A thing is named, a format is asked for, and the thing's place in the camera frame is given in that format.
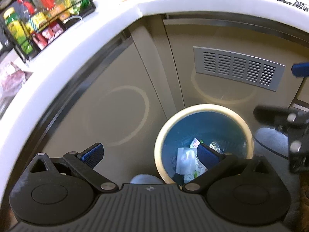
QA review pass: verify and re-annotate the clear plastic bag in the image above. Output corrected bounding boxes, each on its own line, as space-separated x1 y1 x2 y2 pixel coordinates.
209 141 224 154

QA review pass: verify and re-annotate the translucent plastic box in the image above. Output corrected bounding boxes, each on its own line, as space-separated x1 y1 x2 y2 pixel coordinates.
175 148 196 175

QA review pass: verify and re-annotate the blue trash bin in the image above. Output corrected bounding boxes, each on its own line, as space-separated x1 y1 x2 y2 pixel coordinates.
154 104 254 185

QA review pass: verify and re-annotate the light blue slipper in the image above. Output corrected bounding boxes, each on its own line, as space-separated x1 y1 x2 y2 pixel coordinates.
254 127 289 160

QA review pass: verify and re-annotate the cabinet vent grille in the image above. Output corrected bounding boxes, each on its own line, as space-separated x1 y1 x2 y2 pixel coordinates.
193 46 285 92

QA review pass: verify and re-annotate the plastic bag with meat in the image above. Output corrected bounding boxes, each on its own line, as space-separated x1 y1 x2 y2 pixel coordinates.
0 60 32 116

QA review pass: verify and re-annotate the smartphone showing video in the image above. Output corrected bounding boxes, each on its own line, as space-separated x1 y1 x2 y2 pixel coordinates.
32 21 65 50

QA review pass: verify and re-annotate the red cap sauce bottle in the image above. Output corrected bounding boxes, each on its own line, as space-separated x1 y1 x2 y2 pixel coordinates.
17 0 48 34

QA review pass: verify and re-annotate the green label oil bottle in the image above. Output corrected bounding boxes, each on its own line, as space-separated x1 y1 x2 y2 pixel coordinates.
3 7 33 55

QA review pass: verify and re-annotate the orange cap oil bottle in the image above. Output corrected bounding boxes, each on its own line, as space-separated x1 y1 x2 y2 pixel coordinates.
37 0 71 21

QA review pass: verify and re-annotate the white charging cable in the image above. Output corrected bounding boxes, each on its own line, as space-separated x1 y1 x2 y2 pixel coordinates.
63 15 84 25

